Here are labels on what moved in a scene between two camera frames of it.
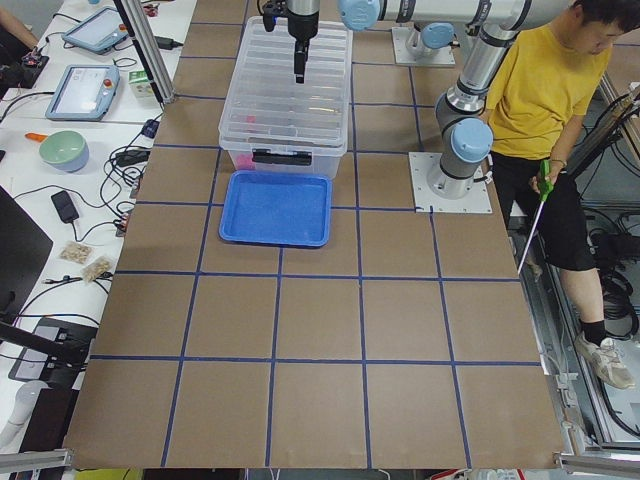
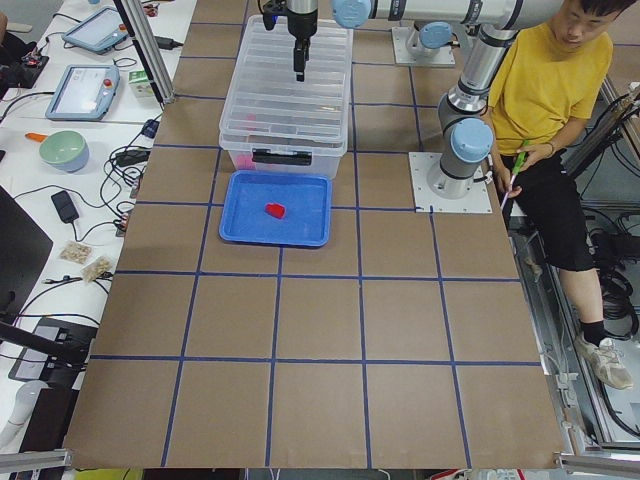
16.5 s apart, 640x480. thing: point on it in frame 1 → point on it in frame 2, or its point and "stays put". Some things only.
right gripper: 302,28 stays put
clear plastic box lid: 265,109 stays put
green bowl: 66,150 stays put
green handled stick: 546,186 → 516,170
